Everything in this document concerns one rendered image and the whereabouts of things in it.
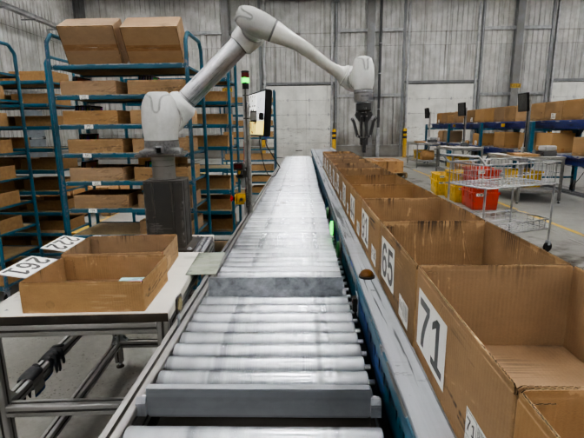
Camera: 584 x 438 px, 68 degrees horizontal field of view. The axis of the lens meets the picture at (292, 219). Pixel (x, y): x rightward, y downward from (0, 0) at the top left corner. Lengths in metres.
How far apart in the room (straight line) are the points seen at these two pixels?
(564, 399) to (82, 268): 1.57
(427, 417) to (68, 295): 1.13
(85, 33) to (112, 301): 2.39
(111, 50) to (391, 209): 2.47
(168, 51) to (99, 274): 1.98
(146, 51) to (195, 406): 2.76
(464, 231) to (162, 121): 1.36
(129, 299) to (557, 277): 1.14
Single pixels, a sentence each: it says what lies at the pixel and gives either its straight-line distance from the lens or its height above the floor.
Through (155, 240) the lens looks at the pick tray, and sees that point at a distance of 2.00.
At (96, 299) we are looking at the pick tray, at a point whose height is 0.79.
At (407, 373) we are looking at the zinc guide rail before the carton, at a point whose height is 0.89.
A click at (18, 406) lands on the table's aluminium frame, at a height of 0.44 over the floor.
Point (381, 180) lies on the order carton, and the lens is 2.39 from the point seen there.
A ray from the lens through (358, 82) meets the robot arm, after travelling 2.14.
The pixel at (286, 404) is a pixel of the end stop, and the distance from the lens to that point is 0.98.
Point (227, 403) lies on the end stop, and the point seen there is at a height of 0.74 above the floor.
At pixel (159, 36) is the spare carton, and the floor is 1.93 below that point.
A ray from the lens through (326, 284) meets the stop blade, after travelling 1.49.
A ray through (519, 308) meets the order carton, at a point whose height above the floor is 0.96.
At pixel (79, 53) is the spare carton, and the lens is 3.59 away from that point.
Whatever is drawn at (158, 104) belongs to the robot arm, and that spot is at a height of 1.41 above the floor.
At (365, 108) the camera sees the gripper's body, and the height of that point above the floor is 1.39.
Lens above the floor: 1.31
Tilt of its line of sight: 12 degrees down
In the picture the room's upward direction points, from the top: 1 degrees counter-clockwise
